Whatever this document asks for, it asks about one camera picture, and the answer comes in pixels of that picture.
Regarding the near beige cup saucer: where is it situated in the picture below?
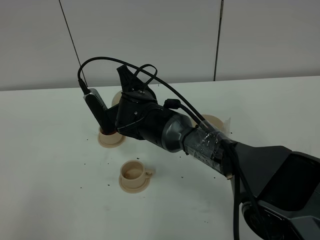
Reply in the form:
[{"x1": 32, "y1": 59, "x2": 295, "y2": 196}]
[{"x1": 118, "y1": 177, "x2": 150, "y2": 194}]

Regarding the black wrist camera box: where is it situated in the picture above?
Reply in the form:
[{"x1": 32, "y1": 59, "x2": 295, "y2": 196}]
[{"x1": 83, "y1": 88, "x2": 119, "y2": 128}]

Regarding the beige teapot saucer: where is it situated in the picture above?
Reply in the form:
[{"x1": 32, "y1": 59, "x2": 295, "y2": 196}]
[{"x1": 202, "y1": 114, "x2": 224, "y2": 132}]

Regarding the beige ceramic teapot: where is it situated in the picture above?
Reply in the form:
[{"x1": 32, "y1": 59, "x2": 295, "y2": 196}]
[{"x1": 111, "y1": 90, "x2": 122, "y2": 107}]

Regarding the black camera cable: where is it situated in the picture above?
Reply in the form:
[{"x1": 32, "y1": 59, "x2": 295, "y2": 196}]
[{"x1": 77, "y1": 56, "x2": 273, "y2": 240}]

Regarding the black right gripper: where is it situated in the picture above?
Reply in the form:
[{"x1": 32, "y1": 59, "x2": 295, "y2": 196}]
[{"x1": 115, "y1": 65, "x2": 179, "y2": 150}]

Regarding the beige teacup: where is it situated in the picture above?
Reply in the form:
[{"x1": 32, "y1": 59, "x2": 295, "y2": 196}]
[
  {"x1": 119, "y1": 160, "x2": 155, "y2": 188},
  {"x1": 99, "y1": 126, "x2": 117, "y2": 136}
]

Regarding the beige cup saucer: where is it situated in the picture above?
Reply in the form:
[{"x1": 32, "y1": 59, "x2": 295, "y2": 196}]
[
  {"x1": 97, "y1": 128, "x2": 126, "y2": 148},
  {"x1": 118, "y1": 177, "x2": 150, "y2": 194}
]

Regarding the far beige cup saucer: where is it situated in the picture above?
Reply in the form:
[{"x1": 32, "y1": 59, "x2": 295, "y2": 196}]
[{"x1": 97, "y1": 128, "x2": 126, "y2": 148}]

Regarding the far beige teacup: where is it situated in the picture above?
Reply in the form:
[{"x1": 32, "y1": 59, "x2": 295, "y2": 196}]
[{"x1": 99, "y1": 126, "x2": 117, "y2": 136}]

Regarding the near beige teacup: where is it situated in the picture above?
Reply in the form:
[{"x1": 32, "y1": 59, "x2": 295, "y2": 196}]
[{"x1": 119, "y1": 160, "x2": 155, "y2": 188}]

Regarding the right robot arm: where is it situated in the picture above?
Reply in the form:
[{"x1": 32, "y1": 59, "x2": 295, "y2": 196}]
[{"x1": 115, "y1": 65, "x2": 320, "y2": 240}]

